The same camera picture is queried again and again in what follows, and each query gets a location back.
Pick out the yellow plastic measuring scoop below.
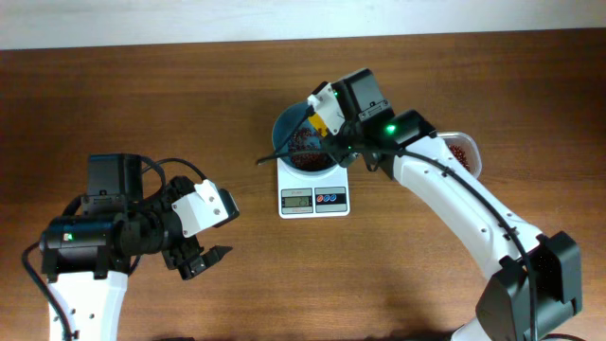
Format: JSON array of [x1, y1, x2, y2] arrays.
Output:
[[308, 114, 330, 138]]

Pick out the red adzuki beans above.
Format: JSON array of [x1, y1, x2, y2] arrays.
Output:
[[287, 126, 474, 172]]

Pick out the white digital kitchen scale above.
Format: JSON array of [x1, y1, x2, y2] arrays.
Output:
[[277, 159, 350, 219]]

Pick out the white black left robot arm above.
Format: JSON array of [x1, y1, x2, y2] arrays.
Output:
[[28, 153, 240, 340]]

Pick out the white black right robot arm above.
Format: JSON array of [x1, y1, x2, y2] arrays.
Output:
[[307, 68, 582, 340]]

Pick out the blue plastic bowl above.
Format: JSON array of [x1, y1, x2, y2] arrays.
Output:
[[272, 102, 348, 178]]

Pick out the clear plastic food container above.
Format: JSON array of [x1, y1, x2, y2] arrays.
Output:
[[437, 132, 483, 179]]

